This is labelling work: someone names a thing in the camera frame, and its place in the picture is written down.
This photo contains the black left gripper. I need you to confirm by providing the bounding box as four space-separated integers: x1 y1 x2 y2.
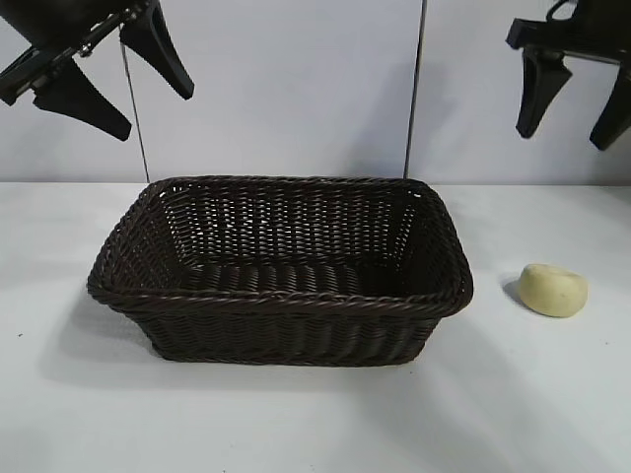
0 0 197 143

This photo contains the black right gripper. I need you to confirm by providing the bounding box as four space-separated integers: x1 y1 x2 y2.
505 0 631 151

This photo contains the pale yellow egg yolk pastry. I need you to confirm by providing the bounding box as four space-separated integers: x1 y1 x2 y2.
517 263 589 318

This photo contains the dark brown woven basket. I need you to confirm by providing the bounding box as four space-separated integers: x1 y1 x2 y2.
86 175 473 369

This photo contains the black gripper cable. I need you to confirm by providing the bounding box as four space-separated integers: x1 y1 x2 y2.
544 0 576 21

